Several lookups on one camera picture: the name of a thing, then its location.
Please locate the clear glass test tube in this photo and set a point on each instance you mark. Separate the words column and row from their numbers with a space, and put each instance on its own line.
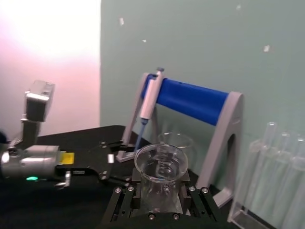
column 299, row 171
column 282, row 162
column 268, row 148

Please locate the grey pipette with blue tip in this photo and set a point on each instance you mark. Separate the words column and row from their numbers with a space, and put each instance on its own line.
column 151, row 97

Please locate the clear acrylic test tube rack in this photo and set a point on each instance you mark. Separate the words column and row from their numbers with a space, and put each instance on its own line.
column 267, row 186

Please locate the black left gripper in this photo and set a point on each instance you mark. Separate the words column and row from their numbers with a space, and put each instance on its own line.
column 93, row 164

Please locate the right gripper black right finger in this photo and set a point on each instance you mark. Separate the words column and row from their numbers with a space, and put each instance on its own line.
column 202, row 202

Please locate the grey stand with blue bar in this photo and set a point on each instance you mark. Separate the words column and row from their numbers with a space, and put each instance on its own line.
column 190, row 100

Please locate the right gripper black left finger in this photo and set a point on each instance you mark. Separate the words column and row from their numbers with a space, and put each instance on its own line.
column 121, row 202

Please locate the clear glass beaker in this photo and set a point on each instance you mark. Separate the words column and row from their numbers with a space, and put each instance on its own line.
column 183, row 143
column 160, row 167

